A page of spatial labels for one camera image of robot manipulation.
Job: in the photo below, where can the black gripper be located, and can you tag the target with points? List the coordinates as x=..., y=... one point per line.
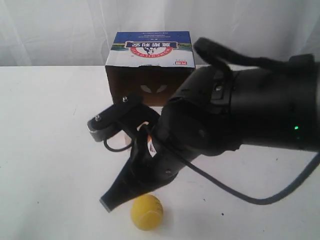
x=154, y=162

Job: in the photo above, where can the yellow tennis ball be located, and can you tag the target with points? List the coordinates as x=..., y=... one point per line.
x=146, y=212

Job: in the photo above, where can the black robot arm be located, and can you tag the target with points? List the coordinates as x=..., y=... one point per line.
x=214, y=112

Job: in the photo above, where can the light wooden cube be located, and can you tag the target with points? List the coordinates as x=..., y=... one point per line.
x=128, y=140

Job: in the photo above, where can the blue white cardboard box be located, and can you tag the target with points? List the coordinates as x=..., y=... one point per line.
x=150, y=64

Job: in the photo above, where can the white backdrop curtain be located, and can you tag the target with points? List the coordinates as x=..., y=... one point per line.
x=81, y=32

